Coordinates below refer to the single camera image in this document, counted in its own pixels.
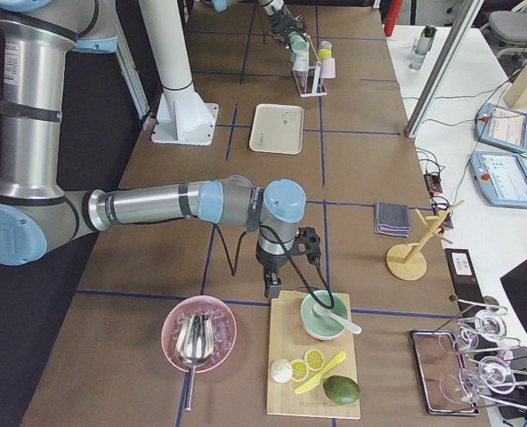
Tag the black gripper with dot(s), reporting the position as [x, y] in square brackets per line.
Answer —
[276, 20]
[268, 262]

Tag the green cup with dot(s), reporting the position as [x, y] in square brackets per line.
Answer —
[297, 43]

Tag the cream rabbit tray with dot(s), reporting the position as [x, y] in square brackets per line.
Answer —
[277, 129]

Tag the cream cup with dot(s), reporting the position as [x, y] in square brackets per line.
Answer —
[300, 62]

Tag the yellow cup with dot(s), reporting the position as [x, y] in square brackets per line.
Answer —
[325, 53]

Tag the pink cup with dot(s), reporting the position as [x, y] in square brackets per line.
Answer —
[328, 68]

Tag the white cup rack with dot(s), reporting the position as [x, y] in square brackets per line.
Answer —
[310, 84]

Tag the black metal tray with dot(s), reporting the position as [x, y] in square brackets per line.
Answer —
[438, 365]

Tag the white spoon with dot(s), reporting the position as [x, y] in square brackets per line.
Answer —
[347, 324]

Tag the pink bowl with ice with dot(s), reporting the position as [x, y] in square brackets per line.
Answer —
[224, 327]

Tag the green bowl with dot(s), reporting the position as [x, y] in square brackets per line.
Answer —
[323, 327]

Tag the lemon slice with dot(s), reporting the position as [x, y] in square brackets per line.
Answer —
[300, 370]
[314, 359]

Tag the metal ice scoop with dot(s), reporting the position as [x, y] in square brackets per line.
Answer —
[194, 347]

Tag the wooden cutting board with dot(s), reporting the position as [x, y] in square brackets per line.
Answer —
[289, 340]

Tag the yellow plastic knife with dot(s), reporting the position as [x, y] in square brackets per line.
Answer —
[314, 381]

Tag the green avocado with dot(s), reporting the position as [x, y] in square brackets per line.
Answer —
[341, 390]

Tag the clear water bottle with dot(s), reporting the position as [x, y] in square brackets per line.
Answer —
[422, 45]

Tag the folded grey cloth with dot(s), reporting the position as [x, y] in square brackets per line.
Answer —
[391, 219]

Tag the wooden mug tree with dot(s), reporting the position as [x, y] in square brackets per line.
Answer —
[406, 261]

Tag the white pillar with base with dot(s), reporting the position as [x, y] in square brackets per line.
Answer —
[182, 117]

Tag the black box with label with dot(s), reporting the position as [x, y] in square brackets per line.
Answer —
[462, 274]

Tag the wine glass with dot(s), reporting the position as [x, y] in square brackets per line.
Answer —
[466, 386]
[487, 324]

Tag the office chair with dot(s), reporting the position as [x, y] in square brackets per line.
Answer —
[509, 28]

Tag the far teach pendant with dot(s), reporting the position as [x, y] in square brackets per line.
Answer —
[502, 127]

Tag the teach pendant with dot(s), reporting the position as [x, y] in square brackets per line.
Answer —
[501, 177]
[502, 127]

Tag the near teach pendant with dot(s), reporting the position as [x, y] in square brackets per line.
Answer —
[501, 177]

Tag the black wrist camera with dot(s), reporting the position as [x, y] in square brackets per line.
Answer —
[307, 243]

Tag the aluminium frame post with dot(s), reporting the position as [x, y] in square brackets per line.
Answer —
[454, 40]

